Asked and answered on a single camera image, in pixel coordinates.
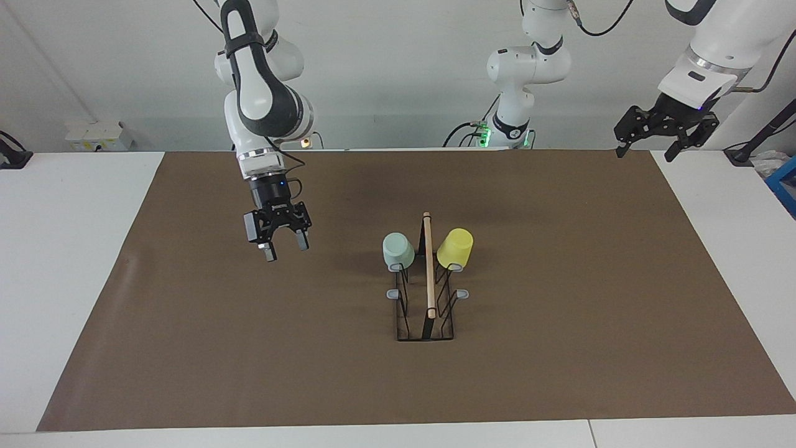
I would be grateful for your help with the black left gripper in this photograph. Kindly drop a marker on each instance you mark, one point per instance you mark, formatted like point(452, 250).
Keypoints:
point(681, 115)

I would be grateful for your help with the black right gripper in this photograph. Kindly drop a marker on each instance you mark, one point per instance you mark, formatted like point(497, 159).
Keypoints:
point(270, 196)

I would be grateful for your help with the pale green plastic cup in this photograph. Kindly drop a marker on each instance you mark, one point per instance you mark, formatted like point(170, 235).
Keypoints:
point(398, 252)

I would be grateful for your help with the yellow plastic cup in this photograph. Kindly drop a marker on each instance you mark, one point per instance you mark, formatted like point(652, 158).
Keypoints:
point(454, 249)

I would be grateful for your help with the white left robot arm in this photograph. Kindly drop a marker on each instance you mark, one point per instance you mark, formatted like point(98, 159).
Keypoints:
point(528, 65)

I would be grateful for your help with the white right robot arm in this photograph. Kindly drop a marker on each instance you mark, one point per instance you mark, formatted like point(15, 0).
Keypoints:
point(261, 99)

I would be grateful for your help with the black stand pole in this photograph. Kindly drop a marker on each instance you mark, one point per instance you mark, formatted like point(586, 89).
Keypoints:
point(768, 127)

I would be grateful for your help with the white plastic bag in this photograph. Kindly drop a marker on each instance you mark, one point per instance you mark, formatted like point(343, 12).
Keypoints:
point(768, 163)

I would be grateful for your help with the brown table mat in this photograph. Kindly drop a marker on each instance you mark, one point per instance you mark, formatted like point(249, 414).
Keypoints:
point(249, 348)

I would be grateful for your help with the blue box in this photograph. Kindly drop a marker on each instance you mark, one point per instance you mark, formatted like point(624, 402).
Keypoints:
point(785, 186)

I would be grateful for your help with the black table clamp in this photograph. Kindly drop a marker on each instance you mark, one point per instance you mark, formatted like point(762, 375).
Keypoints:
point(12, 158)

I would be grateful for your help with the white wall socket box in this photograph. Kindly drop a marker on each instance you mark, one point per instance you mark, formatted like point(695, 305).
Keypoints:
point(96, 134)

